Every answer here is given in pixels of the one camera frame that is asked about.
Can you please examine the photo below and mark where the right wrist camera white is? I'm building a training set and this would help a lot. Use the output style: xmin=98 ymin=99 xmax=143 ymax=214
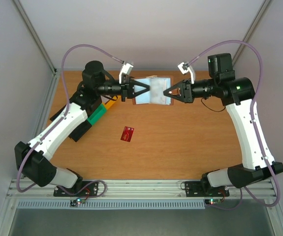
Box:
xmin=177 ymin=62 xmax=196 ymax=84

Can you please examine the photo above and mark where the brown leather card holder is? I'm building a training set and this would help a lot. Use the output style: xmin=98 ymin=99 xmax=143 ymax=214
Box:
xmin=132 ymin=76 xmax=173 ymax=106

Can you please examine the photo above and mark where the small circuit board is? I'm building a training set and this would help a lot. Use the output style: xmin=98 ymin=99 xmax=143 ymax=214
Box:
xmin=205 ymin=198 xmax=222 ymax=205
xmin=69 ymin=199 xmax=86 ymax=207

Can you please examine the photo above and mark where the black plastic bin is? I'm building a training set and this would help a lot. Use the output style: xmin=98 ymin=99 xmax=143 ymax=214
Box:
xmin=49 ymin=106 xmax=92 ymax=142

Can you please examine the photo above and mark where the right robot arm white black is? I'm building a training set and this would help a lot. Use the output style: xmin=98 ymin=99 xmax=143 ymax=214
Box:
xmin=163 ymin=53 xmax=283 ymax=196

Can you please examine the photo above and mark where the red VIP credit card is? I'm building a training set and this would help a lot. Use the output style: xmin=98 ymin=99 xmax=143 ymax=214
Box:
xmin=121 ymin=126 xmax=134 ymax=142

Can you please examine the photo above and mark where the green plastic bin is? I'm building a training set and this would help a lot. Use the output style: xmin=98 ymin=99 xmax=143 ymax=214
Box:
xmin=87 ymin=103 xmax=107 ymax=125

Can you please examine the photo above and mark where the right small circuit board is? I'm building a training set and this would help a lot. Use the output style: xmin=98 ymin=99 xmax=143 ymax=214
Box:
xmin=205 ymin=198 xmax=222 ymax=205

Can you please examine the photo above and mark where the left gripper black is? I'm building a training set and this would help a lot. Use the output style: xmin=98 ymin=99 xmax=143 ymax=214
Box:
xmin=97 ymin=76 xmax=152 ymax=102

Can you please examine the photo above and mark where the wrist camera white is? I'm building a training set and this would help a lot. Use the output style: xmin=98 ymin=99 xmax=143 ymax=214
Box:
xmin=177 ymin=62 xmax=196 ymax=84
xmin=119 ymin=61 xmax=134 ymax=84

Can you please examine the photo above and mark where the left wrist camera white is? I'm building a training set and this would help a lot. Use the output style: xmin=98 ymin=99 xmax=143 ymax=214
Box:
xmin=119 ymin=61 xmax=134 ymax=84

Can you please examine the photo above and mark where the grey slotted cable duct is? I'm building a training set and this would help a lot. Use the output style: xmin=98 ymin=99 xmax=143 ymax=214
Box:
xmin=17 ymin=199 xmax=205 ymax=210

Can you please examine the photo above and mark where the left small circuit board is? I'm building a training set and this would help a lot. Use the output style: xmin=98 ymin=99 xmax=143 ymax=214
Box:
xmin=69 ymin=199 xmax=86 ymax=207

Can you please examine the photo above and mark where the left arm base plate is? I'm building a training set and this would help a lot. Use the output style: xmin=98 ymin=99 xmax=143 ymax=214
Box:
xmin=53 ymin=180 xmax=99 ymax=197

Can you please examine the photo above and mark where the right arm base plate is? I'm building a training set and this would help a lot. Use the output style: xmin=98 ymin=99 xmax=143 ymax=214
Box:
xmin=180 ymin=181 xmax=230 ymax=198

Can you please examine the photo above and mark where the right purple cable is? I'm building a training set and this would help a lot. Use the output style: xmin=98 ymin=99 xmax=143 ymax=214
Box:
xmin=189 ymin=40 xmax=281 ymax=210

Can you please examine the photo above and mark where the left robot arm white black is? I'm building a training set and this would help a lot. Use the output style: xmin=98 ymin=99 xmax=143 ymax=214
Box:
xmin=14 ymin=60 xmax=150 ymax=196

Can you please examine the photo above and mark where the aluminium front rail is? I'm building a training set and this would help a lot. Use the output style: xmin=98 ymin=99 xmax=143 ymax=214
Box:
xmin=6 ymin=179 xmax=276 ymax=200

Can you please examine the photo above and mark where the yellow plastic bin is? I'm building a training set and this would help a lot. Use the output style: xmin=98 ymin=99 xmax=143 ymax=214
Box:
xmin=101 ymin=96 xmax=118 ymax=110

